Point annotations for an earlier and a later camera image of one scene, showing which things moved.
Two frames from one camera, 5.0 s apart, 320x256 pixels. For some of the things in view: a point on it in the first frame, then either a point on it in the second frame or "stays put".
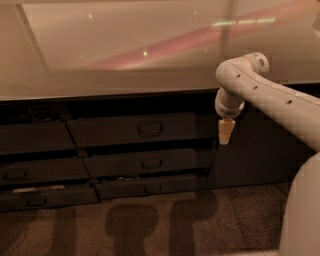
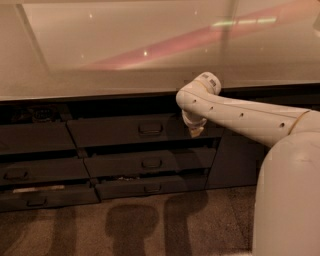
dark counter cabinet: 69,154 stays put
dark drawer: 48,196 stays put
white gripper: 228,110 → 194,122
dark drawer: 46,170 stays put
